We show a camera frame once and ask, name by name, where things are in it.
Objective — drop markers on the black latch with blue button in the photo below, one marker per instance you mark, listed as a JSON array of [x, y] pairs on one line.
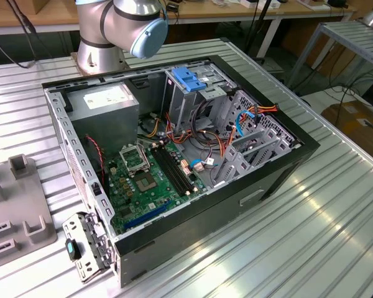
[[71, 248]]

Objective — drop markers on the grey expansion bracket plate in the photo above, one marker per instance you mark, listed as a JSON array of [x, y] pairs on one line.
[[73, 225]]

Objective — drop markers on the blue expansion slot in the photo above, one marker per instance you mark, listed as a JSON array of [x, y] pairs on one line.
[[149, 214]]

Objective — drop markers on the open black PC case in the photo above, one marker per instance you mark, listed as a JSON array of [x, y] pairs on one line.
[[205, 223]]

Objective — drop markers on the cardboard box with label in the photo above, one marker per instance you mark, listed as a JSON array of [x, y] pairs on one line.
[[354, 124]]

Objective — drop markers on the beige board power socket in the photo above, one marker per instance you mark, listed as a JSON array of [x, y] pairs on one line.
[[185, 167]]

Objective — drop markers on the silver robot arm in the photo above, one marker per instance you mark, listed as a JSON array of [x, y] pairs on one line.
[[93, 46]]

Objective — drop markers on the grey power supply unit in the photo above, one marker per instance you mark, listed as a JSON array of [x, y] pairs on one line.
[[105, 124]]

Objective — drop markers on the green motherboard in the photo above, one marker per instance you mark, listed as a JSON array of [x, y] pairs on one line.
[[149, 201]]

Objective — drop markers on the grey parts rack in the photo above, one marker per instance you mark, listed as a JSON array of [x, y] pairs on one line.
[[21, 198]]

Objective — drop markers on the black RAM slot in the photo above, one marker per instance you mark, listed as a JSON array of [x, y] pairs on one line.
[[167, 170], [180, 170], [176, 170], [172, 170]]

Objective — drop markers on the grey optical drive bay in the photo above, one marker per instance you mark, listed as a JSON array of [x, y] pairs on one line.
[[180, 102]]

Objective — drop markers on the wooden desk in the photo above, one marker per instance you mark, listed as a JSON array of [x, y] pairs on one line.
[[236, 12]]

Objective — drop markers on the grey metal disk bay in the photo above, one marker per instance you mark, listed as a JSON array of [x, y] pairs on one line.
[[281, 146]]

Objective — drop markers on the blue drive bay latch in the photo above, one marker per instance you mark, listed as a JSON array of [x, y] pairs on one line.
[[186, 79]]

